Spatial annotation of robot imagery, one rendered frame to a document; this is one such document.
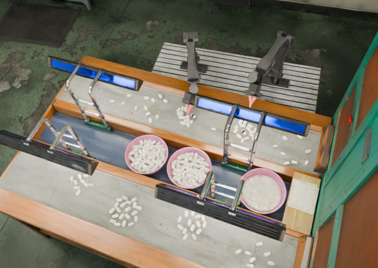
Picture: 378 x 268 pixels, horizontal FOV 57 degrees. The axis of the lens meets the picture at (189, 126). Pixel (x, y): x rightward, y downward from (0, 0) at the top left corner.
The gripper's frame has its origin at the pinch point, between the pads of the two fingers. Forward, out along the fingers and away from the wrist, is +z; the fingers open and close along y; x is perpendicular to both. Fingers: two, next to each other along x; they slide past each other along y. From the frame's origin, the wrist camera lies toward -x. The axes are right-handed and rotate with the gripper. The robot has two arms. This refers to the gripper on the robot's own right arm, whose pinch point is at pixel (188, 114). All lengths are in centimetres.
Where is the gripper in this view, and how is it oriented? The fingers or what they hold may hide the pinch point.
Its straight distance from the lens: 225.5
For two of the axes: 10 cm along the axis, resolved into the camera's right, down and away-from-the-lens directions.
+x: 2.9, -1.2, 9.5
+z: -2.2, 9.6, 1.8
